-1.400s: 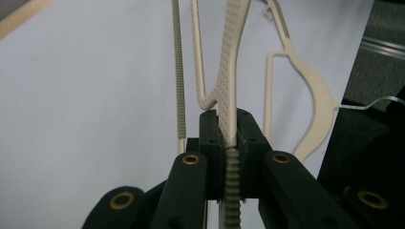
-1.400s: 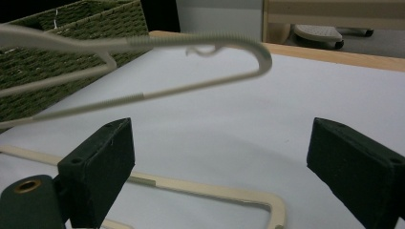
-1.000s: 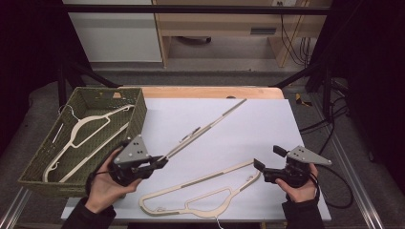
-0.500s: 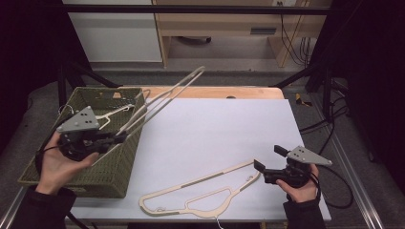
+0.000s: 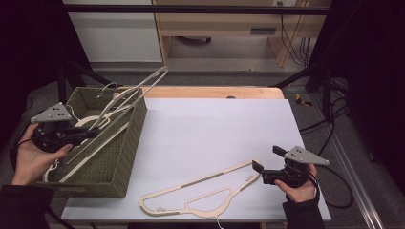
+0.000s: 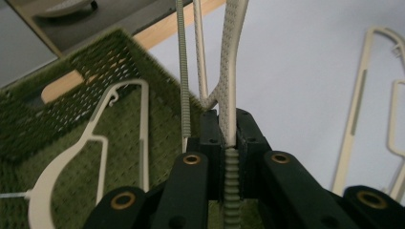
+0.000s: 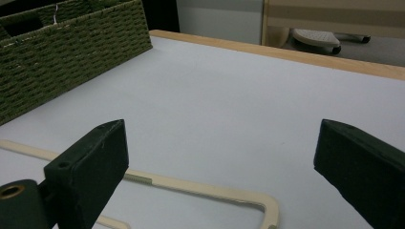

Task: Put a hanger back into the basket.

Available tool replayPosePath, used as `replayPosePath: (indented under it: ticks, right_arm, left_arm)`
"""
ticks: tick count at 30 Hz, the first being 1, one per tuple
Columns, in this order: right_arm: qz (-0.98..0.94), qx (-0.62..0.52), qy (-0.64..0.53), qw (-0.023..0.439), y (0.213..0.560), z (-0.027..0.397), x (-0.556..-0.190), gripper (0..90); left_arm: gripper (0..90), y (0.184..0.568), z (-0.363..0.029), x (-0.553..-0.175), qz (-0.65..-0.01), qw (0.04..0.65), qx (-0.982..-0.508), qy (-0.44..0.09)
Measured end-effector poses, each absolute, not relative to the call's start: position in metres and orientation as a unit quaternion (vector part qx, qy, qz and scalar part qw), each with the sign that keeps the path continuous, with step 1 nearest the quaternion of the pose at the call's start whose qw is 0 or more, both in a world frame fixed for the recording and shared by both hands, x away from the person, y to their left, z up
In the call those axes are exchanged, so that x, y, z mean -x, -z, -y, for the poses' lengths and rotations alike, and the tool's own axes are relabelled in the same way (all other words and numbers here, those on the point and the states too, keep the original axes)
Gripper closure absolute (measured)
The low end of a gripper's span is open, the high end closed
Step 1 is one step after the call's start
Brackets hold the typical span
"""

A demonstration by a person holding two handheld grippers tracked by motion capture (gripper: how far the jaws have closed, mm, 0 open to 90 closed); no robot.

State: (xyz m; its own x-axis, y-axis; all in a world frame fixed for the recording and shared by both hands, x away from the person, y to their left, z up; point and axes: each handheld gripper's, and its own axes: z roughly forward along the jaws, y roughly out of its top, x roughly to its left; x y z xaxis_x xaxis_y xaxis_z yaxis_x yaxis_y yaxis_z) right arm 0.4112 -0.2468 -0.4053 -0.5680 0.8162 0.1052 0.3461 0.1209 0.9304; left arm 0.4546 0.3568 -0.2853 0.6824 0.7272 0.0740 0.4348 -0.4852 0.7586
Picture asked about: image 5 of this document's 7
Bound light wooden desk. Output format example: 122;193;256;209
152;0;332;68

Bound black hanging desk cables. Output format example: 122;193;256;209
279;1;315;67

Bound yellow and black tool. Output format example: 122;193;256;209
294;93;313;108

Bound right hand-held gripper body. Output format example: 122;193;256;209
261;145;330;189

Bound white cabinet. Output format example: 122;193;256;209
68;0;163;64

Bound person's left hand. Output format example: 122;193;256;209
11;123;75;187

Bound black horizontal bar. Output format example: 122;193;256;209
61;3;330;16

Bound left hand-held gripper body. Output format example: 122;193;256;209
30;102;80;154

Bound person's right hand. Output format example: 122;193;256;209
274;163;320;204

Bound cream clothes hanger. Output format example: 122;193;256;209
89;65;169;132
42;104;130;184
139;158;263;229

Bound metal floor rail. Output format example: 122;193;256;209
309;92;387;229

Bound black metal stand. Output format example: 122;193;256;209
272;61;336;123
56;58;113;106

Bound green woven basket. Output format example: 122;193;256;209
34;86;148;198

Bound white table cover sheet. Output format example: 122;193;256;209
60;97;332;222

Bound black floor cable bundle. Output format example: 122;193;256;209
299;79;352;156

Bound dark curtain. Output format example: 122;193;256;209
0;0;92;103
309;0;405;192

